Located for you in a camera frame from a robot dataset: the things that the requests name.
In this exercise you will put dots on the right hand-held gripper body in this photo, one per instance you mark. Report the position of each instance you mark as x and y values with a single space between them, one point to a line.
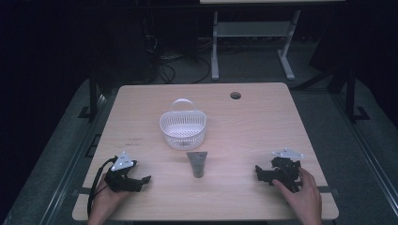
283 170

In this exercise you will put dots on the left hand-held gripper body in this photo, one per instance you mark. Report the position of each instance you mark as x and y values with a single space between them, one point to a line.
120 175

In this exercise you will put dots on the white plastic basket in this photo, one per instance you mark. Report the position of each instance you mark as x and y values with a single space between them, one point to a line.
183 126

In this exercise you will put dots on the person's left hand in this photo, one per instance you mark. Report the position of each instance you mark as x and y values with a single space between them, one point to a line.
106 197

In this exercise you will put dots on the person's right hand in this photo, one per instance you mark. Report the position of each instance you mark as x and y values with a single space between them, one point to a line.
302 195

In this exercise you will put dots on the black metal stand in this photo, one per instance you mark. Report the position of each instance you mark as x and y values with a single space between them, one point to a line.
92 93
352 93

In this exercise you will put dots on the grey metal table frame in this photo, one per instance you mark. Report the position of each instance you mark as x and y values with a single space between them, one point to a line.
253 40

